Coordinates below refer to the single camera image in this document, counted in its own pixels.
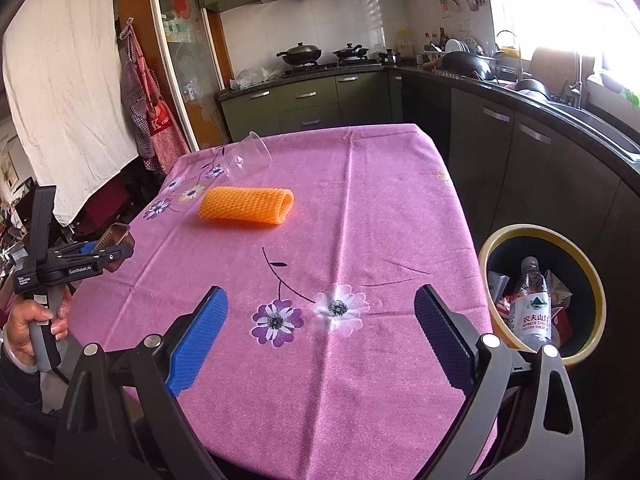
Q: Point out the yellow kettle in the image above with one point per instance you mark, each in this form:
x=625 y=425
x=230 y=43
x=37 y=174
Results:
x=509 y=50

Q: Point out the dish rack with dishes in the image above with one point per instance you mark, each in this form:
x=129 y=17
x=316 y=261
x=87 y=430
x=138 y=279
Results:
x=452 y=50

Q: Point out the red checked apron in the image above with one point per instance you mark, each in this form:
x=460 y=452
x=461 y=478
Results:
x=155 y=120

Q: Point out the ribbed foil tray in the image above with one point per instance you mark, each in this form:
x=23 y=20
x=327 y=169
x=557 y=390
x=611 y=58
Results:
x=114 y=237

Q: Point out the black lidded frying pan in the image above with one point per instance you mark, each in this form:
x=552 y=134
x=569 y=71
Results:
x=350 y=52

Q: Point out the small black pot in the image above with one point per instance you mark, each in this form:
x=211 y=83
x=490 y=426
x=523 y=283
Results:
x=391 y=56

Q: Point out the pink floral tablecloth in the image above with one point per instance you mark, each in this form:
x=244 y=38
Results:
x=350 y=200

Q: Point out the steel sink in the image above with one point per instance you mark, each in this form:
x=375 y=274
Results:
x=600 y=125

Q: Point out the yellow rimmed trash bin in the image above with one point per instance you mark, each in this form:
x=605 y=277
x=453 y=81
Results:
x=590 y=270

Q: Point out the orange foam net sleeve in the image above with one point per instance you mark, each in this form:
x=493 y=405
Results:
x=245 y=205

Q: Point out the steel faucet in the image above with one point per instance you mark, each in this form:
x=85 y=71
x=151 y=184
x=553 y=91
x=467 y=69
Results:
x=577 y=80

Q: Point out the clear plastic cup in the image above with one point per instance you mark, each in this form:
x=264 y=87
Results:
x=245 y=160

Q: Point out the red packet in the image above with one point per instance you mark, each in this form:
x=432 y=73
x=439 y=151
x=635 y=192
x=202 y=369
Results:
x=562 y=327

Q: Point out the white hanging cloth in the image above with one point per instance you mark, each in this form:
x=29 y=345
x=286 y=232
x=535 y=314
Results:
x=65 y=85

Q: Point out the large black wok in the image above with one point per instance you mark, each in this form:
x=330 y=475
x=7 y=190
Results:
x=467 y=65

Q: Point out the green kitchen cabinet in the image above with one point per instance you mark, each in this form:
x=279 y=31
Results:
x=300 y=105

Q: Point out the person's left hand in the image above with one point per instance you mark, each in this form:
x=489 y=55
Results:
x=20 y=325

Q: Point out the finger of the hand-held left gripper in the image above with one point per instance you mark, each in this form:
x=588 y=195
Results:
x=87 y=248

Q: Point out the white carton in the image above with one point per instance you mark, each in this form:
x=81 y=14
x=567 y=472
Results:
x=560 y=287
x=497 y=287

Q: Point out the clear water bottle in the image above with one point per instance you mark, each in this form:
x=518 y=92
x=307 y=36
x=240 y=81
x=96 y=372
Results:
x=532 y=310

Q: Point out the glass door with red decoration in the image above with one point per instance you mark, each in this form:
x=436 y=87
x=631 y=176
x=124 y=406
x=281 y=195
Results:
x=185 y=60

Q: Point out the dark kitchen cabinet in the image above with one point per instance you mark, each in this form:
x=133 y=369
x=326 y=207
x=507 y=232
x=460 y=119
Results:
x=550 y=170

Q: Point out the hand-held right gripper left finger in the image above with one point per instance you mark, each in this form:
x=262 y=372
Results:
x=197 y=345

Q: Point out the person's left forearm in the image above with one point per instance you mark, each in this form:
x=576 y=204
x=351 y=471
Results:
x=20 y=420

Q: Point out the clear plastic bag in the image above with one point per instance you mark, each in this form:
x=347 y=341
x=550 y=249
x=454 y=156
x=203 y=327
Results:
x=255 y=77

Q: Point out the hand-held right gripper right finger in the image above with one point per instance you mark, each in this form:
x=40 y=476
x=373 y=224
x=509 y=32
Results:
x=442 y=340

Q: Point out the black wok with lid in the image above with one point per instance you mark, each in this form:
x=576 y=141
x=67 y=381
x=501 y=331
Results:
x=300 y=54

